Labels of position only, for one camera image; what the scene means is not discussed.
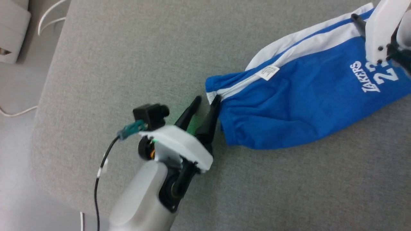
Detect thin white floor cable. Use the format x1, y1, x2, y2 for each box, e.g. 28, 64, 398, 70
0, 105, 39, 117

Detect looped white floor cable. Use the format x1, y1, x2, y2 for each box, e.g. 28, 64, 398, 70
38, 0, 70, 36

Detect white box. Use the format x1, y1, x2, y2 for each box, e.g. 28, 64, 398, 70
0, 0, 31, 64

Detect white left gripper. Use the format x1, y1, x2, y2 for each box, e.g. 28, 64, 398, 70
138, 95, 222, 174

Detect blue white basketball shorts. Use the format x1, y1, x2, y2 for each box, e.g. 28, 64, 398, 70
205, 3, 411, 150

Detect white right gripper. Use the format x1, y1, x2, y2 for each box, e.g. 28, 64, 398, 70
351, 0, 407, 64

